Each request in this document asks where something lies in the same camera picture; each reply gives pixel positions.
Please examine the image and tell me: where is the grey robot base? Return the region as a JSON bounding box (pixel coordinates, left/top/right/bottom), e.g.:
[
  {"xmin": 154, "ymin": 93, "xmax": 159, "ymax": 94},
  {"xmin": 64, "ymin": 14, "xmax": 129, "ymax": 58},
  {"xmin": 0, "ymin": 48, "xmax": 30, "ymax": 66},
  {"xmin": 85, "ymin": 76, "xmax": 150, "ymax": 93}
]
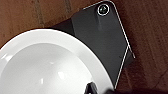
[{"xmin": 49, "ymin": 0, "xmax": 136, "ymax": 91}]

